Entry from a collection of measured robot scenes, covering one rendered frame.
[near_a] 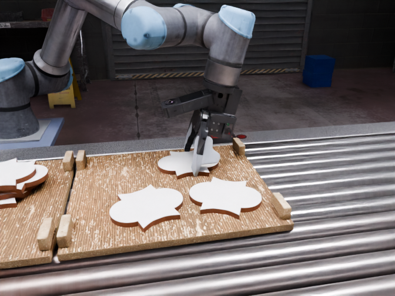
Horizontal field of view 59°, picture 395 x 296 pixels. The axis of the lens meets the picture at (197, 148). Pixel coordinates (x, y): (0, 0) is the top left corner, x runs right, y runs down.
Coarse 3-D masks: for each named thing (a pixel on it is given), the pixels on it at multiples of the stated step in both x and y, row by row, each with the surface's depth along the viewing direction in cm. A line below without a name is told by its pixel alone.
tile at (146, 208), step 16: (144, 192) 70; (160, 192) 70; (176, 192) 70; (112, 208) 65; (128, 208) 65; (144, 208) 65; (160, 208) 65; (176, 208) 66; (128, 224) 61; (144, 224) 60
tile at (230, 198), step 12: (216, 180) 74; (192, 192) 70; (204, 192) 70; (216, 192) 70; (228, 192) 70; (240, 192) 70; (252, 192) 70; (204, 204) 66; (216, 204) 66; (228, 204) 66; (240, 204) 66; (252, 204) 66
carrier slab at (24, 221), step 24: (48, 168) 81; (72, 168) 81; (48, 192) 72; (0, 216) 64; (24, 216) 64; (48, 216) 64; (0, 240) 58; (24, 240) 58; (0, 264) 54; (24, 264) 55
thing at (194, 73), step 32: (160, 0) 491; (192, 0) 499; (224, 0) 507; (256, 0) 514; (288, 0) 522; (256, 32) 534; (288, 32) 543; (128, 64) 518; (160, 64) 528; (192, 64) 536; (256, 64) 555; (288, 64) 566
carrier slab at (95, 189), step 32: (96, 160) 85; (128, 160) 85; (224, 160) 85; (96, 192) 72; (128, 192) 72; (96, 224) 62; (160, 224) 62; (192, 224) 62; (224, 224) 62; (256, 224) 62; (288, 224) 62; (64, 256) 56; (96, 256) 57
